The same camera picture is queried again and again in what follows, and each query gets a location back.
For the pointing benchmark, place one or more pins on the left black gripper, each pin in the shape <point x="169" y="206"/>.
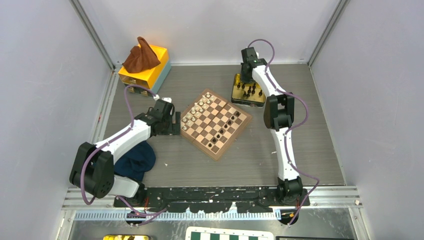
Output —
<point x="173" y="128"/>

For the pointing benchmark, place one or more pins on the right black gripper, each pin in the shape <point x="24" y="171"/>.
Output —
<point x="243" y="79"/>

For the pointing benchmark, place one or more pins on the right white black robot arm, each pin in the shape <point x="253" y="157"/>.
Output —
<point x="278" y="117"/>

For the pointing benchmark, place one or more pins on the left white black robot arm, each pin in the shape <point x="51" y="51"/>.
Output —
<point x="93" y="169"/>

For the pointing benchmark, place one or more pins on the white chess piece row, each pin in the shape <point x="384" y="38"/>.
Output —
<point x="201" y="113"/>

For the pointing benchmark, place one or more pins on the wooden chess board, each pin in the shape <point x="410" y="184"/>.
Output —
<point x="227" y="109"/>

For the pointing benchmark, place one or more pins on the black chess piece cluster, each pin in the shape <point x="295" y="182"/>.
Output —
<point x="219" y="131"/>

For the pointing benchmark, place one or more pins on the green white chess mat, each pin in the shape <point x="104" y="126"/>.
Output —
<point x="208" y="233"/>

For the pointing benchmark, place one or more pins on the gold metal tray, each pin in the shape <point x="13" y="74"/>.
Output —
<point x="247" y="94"/>

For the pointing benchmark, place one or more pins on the yellow storage box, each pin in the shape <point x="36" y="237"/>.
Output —
<point x="153" y="78"/>

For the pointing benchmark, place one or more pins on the dark blue cloth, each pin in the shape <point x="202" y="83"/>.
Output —
<point x="136" y="162"/>

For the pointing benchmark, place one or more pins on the brown cloth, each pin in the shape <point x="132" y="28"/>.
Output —
<point x="141" y="58"/>

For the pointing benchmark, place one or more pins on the gold tin at bottom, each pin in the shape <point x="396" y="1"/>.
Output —
<point x="126" y="237"/>

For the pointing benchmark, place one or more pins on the black mounting base plate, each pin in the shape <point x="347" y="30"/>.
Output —
<point x="246" y="199"/>

